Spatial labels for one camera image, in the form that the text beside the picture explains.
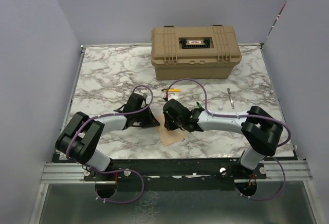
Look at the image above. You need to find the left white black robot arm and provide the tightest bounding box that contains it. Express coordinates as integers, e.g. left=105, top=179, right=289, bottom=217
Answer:
left=55, top=93, right=160, bottom=180

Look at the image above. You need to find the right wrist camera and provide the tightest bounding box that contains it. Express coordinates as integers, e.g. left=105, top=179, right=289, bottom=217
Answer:
left=165, top=92, right=179, bottom=101

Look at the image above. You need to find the peach paper envelope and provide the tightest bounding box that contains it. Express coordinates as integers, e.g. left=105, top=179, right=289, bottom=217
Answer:
left=156, top=114, right=187, bottom=146

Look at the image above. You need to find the tan plastic toolbox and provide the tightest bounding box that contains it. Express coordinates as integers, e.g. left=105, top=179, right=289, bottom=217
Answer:
left=151, top=25, right=242, bottom=80

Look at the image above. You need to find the yellow black pen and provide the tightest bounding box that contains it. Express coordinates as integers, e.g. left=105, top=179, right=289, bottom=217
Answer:
left=161, top=88, right=181, bottom=92

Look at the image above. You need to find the right aluminium rail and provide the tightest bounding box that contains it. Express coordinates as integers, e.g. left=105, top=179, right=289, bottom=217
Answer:
left=263, top=160, right=313, bottom=182

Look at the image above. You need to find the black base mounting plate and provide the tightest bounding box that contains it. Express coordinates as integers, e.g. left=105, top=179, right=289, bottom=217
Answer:
left=82, top=158, right=266, bottom=194

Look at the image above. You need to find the left aluminium rail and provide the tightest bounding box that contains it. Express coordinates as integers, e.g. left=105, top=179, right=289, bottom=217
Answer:
left=41, top=162, right=88, bottom=183

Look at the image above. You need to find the aluminium rail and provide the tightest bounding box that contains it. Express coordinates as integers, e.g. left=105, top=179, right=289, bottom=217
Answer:
left=41, top=162, right=88, bottom=183
left=263, top=160, right=313, bottom=182

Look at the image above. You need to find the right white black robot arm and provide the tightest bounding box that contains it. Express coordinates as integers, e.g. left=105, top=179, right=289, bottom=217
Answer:
left=162, top=99, right=283, bottom=178

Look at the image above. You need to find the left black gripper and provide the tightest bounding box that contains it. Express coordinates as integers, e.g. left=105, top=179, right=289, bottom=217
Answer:
left=134, top=104, right=160, bottom=128

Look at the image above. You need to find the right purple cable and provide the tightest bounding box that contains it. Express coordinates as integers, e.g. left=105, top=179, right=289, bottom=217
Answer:
left=166, top=79, right=291, bottom=203

